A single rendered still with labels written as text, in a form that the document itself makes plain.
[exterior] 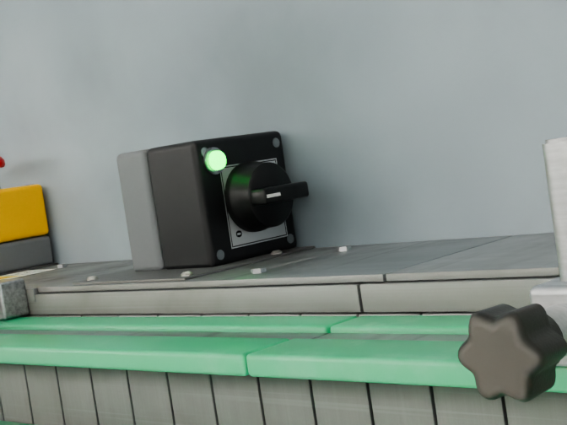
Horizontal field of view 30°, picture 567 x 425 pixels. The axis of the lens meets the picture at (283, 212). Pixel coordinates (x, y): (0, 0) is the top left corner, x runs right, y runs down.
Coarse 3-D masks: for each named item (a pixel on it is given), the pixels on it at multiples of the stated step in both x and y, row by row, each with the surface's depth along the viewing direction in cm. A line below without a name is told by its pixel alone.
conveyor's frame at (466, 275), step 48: (432, 240) 63; (480, 240) 59; (528, 240) 55; (48, 288) 70; (96, 288) 66; (144, 288) 63; (192, 288) 60; (240, 288) 57; (288, 288) 54; (336, 288) 52; (384, 288) 50; (432, 288) 48; (480, 288) 46; (528, 288) 45
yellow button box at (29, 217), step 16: (0, 192) 87; (16, 192) 88; (32, 192) 89; (0, 208) 87; (16, 208) 88; (32, 208) 89; (0, 224) 87; (16, 224) 88; (32, 224) 89; (0, 240) 87; (16, 240) 88; (32, 240) 89; (48, 240) 90; (0, 256) 86; (16, 256) 88; (32, 256) 89; (48, 256) 90; (0, 272) 86
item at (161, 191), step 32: (128, 160) 69; (160, 160) 67; (192, 160) 65; (256, 160) 68; (128, 192) 69; (160, 192) 67; (192, 192) 65; (128, 224) 70; (160, 224) 68; (192, 224) 66; (224, 224) 66; (288, 224) 70; (160, 256) 68; (192, 256) 66; (224, 256) 66
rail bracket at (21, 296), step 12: (0, 288) 70; (12, 288) 70; (24, 288) 71; (36, 288) 71; (0, 300) 70; (12, 300) 70; (24, 300) 71; (0, 312) 70; (12, 312) 70; (24, 312) 71
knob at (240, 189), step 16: (240, 176) 66; (256, 176) 65; (272, 176) 66; (288, 176) 67; (224, 192) 66; (240, 192) 65; (256, 192) 64; (272, 192) 64; (288, 192) 65; (304, 192) 66; (240, 208) 65; (256, 208) 65; (272, 208) 66; (288, 208) 67; (240, 224) 66; (256, 224) 66; (272, 224) 66
